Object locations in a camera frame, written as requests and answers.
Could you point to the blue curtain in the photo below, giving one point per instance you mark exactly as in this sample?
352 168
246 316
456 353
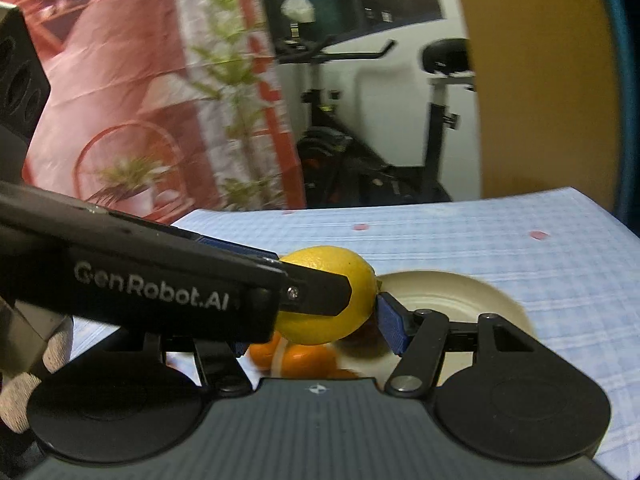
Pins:
630 110

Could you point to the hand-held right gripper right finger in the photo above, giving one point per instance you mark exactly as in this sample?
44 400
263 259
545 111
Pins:
392 325

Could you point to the wooden panel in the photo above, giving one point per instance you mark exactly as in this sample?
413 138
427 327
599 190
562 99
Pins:
540 85

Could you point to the black exercise bike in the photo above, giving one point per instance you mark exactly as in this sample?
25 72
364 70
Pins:
350 160

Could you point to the beige plate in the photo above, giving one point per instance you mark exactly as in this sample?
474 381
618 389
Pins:
450 295

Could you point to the printed backdrop cloth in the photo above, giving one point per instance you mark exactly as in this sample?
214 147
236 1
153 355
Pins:
125 60

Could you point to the yellow lemon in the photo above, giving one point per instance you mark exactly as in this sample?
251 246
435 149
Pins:
320 265

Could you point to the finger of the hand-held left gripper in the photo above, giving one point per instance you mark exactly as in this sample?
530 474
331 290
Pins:
235 249
320 290

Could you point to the person's left hand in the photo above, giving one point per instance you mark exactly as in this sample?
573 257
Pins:
57 345

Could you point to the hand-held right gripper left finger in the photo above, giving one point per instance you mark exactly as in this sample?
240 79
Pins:
215 360

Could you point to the blue plaid tablecloth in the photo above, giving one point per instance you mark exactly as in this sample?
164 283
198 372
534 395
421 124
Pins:
500 240

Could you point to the white bag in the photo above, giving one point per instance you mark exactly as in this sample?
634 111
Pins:
297 9

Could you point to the orange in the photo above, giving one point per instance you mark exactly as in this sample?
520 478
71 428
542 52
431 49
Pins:
310 360
265 352

